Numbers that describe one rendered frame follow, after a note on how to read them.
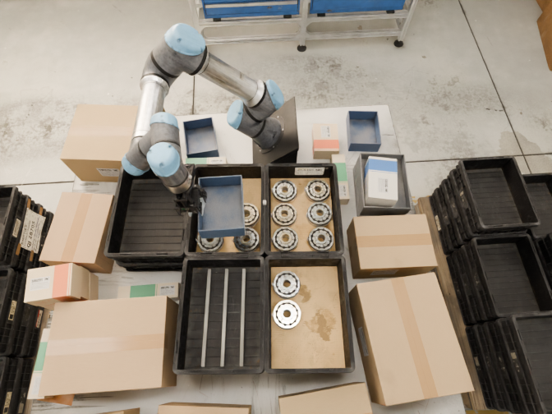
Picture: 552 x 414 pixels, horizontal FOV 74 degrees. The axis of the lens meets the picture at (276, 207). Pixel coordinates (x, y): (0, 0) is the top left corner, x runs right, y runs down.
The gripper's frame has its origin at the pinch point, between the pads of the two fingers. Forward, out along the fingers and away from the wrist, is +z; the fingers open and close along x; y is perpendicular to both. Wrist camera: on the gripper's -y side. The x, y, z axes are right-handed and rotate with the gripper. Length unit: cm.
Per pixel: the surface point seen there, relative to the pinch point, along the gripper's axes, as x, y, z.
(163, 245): -22.5, 3.4, 27.1
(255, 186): 15.3, -21.6, 30.3
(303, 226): 34.9, -2.2, 31.9
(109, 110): -50, -61, 18
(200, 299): -6.7, 25.8, 28.4
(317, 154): 45, -43, 41
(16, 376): -110, 48, 76
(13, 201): -109, -32, 44
